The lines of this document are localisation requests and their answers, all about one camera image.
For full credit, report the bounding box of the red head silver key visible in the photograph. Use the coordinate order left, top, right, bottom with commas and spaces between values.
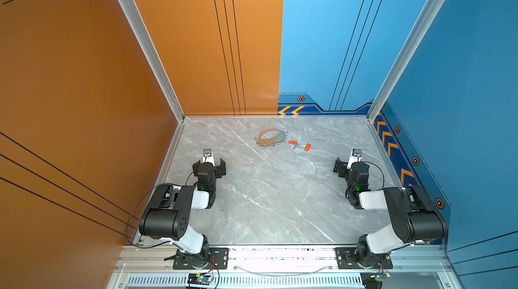
300, 143, 311, 152

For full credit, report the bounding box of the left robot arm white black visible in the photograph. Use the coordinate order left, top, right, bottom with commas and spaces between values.
125, 157, 226, 269

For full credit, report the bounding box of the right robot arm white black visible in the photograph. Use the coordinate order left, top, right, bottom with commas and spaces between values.
333, 156, 448, 269

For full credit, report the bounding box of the right green circuit board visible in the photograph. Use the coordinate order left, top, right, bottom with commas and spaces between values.
360, 271, 391, 289

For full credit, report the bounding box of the green circuit board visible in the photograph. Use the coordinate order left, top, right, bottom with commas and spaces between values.
187, 274, 214, 288
360, 271, 391, 289

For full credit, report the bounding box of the left green circuit board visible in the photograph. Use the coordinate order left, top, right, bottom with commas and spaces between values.
187, 274, 214, 288

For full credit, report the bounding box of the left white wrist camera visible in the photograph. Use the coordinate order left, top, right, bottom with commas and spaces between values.
201, 149, 215, 166

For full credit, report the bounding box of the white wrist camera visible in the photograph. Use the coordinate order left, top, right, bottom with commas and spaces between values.
347, 148, 362, 170
201, 149, 215, 166

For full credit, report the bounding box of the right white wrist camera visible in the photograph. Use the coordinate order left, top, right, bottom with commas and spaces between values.
347, 148, 362, 170

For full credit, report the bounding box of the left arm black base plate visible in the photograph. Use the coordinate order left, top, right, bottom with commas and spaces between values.
173, 247, 229, 270

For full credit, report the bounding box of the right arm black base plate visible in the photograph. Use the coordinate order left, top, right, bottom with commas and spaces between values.
334, 247, 393, 270

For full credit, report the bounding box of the clear cable on rail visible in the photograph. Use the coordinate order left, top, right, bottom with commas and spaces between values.
234, 264, 330, 278

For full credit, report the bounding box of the aluminium front rail frame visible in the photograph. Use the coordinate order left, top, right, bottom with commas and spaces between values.
107, 245, 462, 288

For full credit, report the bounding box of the left corner aluminium post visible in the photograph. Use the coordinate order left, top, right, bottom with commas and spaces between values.
117, 0, 185, 123

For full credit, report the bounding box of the corner aluminium post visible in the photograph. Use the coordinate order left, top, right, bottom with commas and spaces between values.
366, 0, 446, 123
117, 0, 185, 123

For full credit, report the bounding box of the right corner aluminium post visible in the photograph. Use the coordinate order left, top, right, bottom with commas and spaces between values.
366, 0, 446, 123

